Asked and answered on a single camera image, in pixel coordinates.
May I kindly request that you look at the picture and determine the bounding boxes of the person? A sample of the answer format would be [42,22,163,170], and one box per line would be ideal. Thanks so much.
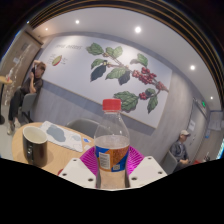
[169,129,192,173]
[7,60,47,134]

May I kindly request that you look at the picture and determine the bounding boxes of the small round wooden table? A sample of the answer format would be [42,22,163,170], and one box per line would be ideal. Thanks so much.
[0,75,14,125]

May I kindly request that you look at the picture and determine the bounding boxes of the wooden wall panel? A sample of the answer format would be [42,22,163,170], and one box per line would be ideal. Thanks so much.
[0,31,44,104]

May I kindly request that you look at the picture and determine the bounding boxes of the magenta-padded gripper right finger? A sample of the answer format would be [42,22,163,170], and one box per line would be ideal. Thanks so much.
[125,145,168,189]

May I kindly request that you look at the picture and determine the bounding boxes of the ceiling spotlights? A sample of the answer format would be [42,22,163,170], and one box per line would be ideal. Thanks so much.
[43,19,214,101]

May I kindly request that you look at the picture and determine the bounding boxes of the grey chair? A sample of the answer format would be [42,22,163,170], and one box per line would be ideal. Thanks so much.
[65,118,101,139]
[159,150,178,174]
[20,93,38,124]

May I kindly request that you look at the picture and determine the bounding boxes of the black mug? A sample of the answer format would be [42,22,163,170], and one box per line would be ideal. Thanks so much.
[22,125,49,168]

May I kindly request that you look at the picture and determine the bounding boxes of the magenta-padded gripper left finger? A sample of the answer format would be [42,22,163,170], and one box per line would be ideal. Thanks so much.
[57,145,100,190]

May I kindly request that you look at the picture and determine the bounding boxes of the coffee plant wall mural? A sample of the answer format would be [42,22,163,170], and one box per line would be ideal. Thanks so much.
[39,34,173,129]

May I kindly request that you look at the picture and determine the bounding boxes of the clear red-capped drink bottle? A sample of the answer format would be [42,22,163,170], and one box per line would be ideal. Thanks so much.
[93,98,131,190]

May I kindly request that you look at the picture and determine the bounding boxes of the wall notice board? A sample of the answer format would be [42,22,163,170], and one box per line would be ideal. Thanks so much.
[207,110,224,132]

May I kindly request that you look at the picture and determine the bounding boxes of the white printed paper sheet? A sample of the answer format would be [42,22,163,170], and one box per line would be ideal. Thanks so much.
[39,120,84,153]

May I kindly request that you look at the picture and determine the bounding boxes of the white wall notice sheet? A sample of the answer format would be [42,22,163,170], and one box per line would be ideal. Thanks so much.
[187,119,197,132]

